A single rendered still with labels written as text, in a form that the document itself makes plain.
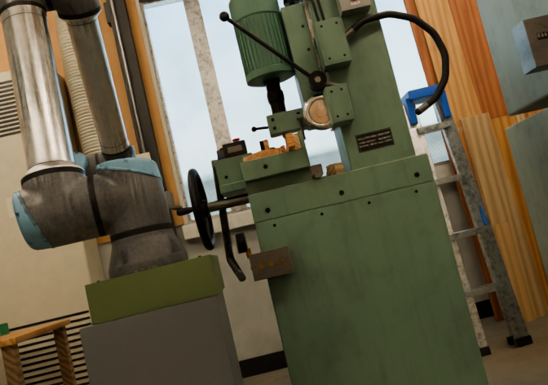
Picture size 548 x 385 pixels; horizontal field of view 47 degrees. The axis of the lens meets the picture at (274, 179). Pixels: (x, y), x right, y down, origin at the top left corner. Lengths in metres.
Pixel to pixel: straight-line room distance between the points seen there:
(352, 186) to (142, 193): 0.74
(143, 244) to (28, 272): 1.88
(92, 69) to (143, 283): 0.69
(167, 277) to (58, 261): 1.88
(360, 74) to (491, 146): 1.38
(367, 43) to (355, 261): 0.73
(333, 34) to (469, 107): 1.58
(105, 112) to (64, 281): 1.50
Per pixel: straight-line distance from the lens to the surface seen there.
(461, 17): 3.77
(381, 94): 2.16
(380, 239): 1.99
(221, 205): 2.19
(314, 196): 1.98
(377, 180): 2.00
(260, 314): 3.47
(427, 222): 2.02
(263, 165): 1.95
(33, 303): 3.34
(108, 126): 1.97
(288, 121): 2.20
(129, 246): 1.51
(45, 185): 1.55
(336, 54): 2.10
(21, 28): 1.75
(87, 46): 1.86
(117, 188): 1.52
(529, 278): 3.39
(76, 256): 3.27
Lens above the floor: 0.62
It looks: 6 degrees up
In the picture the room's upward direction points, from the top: 13 degrees counter-clockwise
